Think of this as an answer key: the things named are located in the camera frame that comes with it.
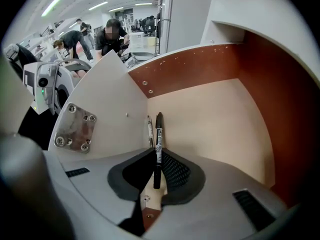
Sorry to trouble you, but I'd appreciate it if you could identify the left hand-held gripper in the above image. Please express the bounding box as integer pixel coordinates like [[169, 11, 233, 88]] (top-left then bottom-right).
[[22, 58, 93, 115]]

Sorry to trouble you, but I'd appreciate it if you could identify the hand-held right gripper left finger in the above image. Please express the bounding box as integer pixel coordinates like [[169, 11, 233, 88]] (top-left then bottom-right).
[[60, 147, 157, 236]]

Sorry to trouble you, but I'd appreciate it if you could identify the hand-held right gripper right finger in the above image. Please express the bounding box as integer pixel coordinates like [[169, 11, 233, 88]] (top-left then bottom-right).
[[146, 148, 289, 240]]

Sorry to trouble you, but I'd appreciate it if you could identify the black pen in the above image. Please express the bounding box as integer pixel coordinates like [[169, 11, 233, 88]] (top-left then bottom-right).
[[152, 111, 165, 190]]

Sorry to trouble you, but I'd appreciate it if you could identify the white drawer with key lock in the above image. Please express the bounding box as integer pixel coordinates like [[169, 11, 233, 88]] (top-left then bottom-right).
[[48, 30, 320, 225]]

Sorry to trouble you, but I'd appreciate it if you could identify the metal mounting plate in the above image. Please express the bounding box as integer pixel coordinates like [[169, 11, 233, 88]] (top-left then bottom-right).
[[53, 102, 98, 155]]

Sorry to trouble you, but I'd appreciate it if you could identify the long ceiling light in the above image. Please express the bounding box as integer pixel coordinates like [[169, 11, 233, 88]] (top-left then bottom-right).
[[87, 1, 109, 11], [40, 0, 64, 18]]

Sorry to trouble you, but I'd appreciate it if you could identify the black coat rack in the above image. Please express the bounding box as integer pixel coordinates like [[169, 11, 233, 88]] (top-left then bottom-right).
[[154, 0, 172, 56]]

